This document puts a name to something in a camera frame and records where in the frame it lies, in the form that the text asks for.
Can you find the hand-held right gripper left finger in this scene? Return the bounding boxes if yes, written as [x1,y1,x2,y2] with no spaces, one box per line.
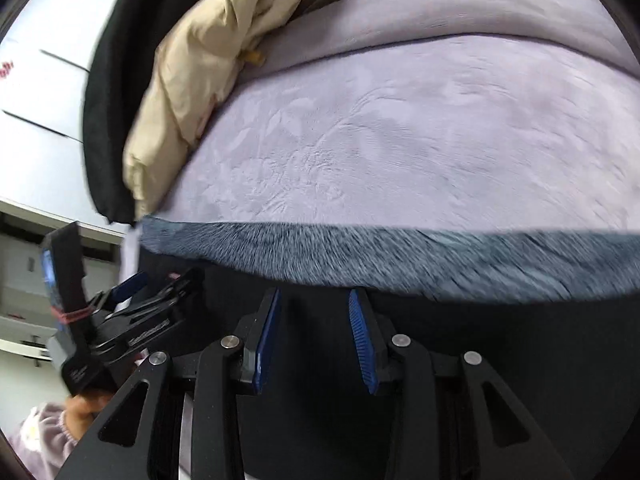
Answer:
[52,287,282,480]

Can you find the black pants grey patterned waistband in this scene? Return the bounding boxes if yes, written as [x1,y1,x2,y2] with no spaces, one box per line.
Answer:
[134,214,640,480]

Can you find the white shelf unit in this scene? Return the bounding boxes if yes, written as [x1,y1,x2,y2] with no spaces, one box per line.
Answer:
[0,199,132,377]

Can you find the purple plush blanket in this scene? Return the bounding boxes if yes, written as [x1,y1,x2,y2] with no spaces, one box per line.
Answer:
[117,0,637,282]

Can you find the white cabinet red prints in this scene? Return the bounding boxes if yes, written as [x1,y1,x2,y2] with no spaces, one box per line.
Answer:
[0,0,147,212]

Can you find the person's left forearm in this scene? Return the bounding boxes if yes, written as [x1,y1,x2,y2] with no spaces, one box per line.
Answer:
[7,400,79,479]

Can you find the beige puffer jacket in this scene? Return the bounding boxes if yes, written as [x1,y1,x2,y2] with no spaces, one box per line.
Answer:
[122,0,352,221]

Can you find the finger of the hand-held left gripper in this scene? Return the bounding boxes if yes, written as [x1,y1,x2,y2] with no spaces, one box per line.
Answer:
[95,267,206,362]
[87,271,150,318]

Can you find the person's left hand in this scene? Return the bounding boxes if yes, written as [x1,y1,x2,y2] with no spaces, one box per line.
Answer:
[65,392,114,443]

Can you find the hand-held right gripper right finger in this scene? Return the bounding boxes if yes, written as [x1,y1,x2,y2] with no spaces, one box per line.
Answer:
[348,288,577,480]

